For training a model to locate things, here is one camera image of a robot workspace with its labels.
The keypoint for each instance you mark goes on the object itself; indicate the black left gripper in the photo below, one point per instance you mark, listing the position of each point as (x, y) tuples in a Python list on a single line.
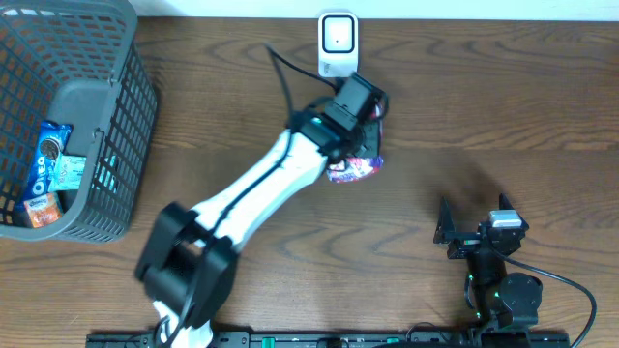
[(373, 133)]

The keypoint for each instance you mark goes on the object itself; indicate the red purple snack packet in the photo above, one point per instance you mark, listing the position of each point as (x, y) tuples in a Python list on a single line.
[(367, 161)]

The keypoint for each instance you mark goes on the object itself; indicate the grey plastic mesh basket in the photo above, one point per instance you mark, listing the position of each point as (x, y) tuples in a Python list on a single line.
[(75, 63)]

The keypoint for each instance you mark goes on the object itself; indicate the small orange snack box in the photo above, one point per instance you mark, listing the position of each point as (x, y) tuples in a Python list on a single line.
[(43, 210)]

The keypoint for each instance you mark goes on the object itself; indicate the teal green snack packet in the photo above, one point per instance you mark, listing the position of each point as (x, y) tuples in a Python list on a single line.
[(68, 172)]

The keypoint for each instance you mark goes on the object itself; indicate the blue Oreo cookie pack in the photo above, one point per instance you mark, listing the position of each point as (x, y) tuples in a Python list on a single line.
[(51, 144)]

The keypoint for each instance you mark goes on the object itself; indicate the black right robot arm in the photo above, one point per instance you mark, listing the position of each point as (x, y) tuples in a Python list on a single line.
[(505, 301)]

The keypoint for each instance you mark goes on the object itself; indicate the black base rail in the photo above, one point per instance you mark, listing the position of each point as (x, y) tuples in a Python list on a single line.
[(422, 338)]

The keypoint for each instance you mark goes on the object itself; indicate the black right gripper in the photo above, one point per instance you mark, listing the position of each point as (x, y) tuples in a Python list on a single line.
[(445, 230)]

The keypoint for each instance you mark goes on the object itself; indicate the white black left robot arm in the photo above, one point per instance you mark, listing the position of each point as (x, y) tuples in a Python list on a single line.
[(190, 259)]

